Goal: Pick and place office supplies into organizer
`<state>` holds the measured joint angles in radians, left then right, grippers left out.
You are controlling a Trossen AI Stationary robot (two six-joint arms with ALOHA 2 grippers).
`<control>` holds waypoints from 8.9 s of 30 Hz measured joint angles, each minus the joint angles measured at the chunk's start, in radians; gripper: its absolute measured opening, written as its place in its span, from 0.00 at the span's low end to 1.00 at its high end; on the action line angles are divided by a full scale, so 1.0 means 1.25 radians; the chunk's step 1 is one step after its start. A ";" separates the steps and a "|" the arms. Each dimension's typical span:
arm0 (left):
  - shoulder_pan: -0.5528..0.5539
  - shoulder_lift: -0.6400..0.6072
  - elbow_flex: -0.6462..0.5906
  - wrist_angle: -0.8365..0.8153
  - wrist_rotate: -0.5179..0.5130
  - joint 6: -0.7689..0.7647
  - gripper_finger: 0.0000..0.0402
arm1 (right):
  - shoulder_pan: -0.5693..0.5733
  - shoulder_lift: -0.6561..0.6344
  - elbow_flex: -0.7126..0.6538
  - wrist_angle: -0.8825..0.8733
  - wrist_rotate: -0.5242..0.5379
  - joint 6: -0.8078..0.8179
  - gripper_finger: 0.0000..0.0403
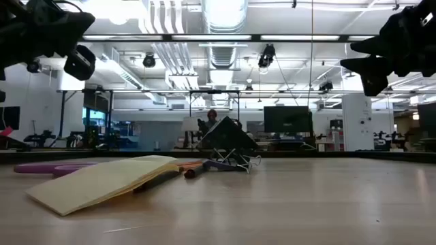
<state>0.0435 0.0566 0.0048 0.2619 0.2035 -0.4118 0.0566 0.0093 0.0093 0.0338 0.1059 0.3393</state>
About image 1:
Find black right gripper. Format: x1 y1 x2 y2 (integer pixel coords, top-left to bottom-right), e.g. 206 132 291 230
339 0 436 97

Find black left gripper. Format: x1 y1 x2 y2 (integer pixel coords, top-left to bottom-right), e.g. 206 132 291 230
6 0 96 65

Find purple scissors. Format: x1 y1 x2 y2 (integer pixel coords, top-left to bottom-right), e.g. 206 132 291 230
13 161 99 178

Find yellow sticky note pad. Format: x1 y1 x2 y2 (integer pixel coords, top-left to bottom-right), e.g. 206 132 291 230
24 154 181 217

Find black mesh desk organizer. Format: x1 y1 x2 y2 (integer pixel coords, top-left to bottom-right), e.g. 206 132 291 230
196 115 260 152

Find black binder clip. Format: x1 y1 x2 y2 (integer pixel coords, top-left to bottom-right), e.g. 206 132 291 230
234 153 262 174
209 148 239 166

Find thick black marker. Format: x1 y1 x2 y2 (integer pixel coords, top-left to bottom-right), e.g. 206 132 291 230
183 164 207 180

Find white pillar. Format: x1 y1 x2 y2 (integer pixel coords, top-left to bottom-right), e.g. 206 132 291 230
341 93 374 152

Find dark monitor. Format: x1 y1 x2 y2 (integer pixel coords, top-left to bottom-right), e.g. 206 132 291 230
417 101 436 137

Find large black monitor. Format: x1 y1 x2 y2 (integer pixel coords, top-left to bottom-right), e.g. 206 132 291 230
263 105 313 134

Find white shade table lamp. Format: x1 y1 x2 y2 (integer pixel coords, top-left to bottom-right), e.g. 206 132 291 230
180 116 200 150

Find person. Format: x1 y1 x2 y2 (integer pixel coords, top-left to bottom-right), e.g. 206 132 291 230
205 108 219 132

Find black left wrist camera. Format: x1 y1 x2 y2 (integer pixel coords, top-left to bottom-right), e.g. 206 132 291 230
63 44 97 82

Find black overhead frame bar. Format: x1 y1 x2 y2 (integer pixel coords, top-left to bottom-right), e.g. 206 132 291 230
78 33 379 43

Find black aluminium table frame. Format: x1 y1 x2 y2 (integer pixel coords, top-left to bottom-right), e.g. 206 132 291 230
0 148 436 165

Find black wall screen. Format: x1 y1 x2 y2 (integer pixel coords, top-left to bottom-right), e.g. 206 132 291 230
0 105 21 132

